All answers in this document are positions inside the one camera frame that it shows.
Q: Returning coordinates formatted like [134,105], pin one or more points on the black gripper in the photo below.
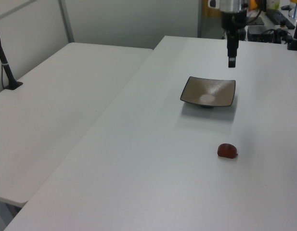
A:
[233,20]

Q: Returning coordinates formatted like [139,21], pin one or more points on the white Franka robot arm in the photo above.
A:
[228,4]

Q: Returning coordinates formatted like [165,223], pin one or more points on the square brown ceramic plate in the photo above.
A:
[208,92]

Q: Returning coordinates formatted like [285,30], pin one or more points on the black electronics box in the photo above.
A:
[259,33]

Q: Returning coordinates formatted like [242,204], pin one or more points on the black flat laptop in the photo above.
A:
[256,21]

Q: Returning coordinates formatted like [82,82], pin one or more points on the black keyboard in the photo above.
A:
[279,17]

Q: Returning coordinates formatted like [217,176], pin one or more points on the black computer mouse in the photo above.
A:
[286,7]

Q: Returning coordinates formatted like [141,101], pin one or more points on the clear plastic bottle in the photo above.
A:
[294,8]

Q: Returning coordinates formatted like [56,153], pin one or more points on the white side table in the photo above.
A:
[54,108]

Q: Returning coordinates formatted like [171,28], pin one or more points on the grey metal partition frame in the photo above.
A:
[66,20]

